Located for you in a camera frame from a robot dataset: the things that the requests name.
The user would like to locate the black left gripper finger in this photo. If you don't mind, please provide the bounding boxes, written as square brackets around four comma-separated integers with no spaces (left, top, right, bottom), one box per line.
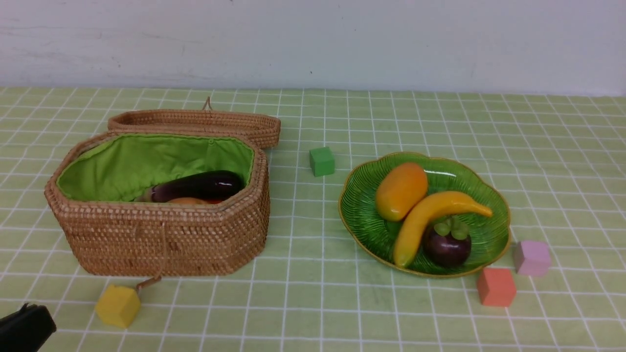
[0,303,57,352]

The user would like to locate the tan toy potato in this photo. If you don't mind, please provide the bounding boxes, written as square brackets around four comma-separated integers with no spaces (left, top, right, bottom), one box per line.
[167,198,210,205]

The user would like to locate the purple toy eggplant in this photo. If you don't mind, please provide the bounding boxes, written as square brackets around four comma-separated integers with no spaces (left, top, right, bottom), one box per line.
[134,170,245,203]

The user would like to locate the orange-yellow toy mango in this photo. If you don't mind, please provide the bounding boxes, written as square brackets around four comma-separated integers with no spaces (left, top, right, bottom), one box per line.
[374,162,429,222]

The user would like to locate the dark purple toy mangosteen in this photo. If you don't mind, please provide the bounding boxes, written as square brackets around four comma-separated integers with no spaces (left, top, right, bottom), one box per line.
[423,216,472,268]

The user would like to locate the yellow toy banana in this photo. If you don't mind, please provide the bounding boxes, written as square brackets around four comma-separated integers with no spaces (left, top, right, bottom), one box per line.
[393,190,493,268]

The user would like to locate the yellow foam cube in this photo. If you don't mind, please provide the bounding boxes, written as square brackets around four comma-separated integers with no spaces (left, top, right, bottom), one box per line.
[95,285,141,330]

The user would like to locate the woven wicker basket green lining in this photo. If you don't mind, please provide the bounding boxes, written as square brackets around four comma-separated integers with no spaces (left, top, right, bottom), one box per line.
[44,129,270,277]

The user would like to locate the woven wicker basket lid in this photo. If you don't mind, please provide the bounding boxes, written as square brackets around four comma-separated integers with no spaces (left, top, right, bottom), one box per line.
[108,97,281,149]

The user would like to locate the green foam cube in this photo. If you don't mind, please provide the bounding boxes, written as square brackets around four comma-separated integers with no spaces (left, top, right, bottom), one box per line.
[309,146,335,177]

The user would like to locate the pink-orange foam cube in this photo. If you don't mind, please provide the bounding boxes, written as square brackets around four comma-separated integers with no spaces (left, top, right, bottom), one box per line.
[477,267,517,308]

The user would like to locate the green leaf-shaped glass plate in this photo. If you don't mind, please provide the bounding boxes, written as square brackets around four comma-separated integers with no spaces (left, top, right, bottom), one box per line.
[338,152,512,279]

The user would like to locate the lilac foam cube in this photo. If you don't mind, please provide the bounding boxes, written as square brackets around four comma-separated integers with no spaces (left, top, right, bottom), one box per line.
[514,240,552,277]

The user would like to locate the green checkered tablecloth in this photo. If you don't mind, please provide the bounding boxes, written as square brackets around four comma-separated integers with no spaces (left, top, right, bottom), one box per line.
[0,87,626,352]

